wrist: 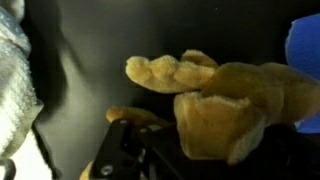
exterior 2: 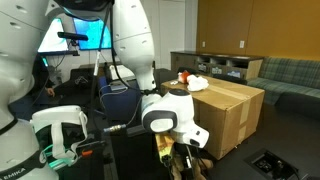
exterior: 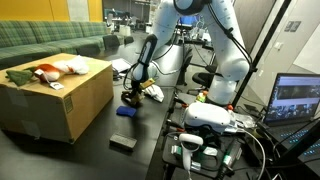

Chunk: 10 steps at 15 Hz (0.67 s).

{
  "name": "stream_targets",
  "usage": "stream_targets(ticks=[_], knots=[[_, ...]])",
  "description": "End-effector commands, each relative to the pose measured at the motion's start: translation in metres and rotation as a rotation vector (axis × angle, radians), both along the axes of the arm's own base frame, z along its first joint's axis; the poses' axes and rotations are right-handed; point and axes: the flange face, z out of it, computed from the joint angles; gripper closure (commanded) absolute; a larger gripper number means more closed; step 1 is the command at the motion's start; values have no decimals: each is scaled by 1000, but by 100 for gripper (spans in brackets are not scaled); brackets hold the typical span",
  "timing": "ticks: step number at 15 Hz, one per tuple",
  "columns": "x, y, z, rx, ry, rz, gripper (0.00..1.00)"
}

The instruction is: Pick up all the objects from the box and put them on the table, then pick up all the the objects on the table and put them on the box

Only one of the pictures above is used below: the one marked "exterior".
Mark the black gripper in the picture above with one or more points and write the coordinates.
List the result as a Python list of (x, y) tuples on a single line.
[(136, 87)]

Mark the brown plush animal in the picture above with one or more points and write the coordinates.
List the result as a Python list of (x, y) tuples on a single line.
[(141, 97)]

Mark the blue sponge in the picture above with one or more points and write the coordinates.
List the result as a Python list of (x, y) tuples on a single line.
[(126, 111)]

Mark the white cloth toy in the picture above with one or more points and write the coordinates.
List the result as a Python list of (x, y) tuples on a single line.
[(155, 93)]

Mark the black eraser block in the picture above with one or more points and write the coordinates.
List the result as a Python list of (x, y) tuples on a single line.
[(122, 141)]

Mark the red white plush toy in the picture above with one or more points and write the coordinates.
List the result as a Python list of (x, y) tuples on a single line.
[(75, 65)]

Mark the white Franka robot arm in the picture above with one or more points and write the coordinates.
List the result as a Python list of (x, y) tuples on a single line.
[(230, 56)]

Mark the large cardboard box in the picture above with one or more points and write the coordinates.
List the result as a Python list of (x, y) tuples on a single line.
[(50, 106)]

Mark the white paper pad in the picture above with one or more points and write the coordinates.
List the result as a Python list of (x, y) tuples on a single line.
[(121, 65)]

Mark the dark chair back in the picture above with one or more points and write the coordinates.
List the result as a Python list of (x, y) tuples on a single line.
[(88, 50), (111, 41), (129, 39)]

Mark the green bottle with orange cap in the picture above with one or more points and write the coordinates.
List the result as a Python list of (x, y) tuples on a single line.
[(201, 97)]

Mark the white VR controller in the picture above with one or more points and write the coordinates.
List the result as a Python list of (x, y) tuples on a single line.
[(189, 146)]

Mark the black office chair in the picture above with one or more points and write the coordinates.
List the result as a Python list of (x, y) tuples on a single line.
[(203, 78)]

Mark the white VR headset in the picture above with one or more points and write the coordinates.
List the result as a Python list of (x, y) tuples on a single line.
[(206, 116)]

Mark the green plaid sofa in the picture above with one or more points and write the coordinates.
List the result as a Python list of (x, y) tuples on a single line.
[(40, 36)]

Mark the black laptop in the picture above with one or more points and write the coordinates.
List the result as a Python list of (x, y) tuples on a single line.
[(293, 96)]

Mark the black stand pole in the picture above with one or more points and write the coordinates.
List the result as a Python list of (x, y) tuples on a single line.
[(276, 20)]

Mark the grey wall switch plate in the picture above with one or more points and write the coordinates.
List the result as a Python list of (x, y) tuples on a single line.
[(292, 26)]

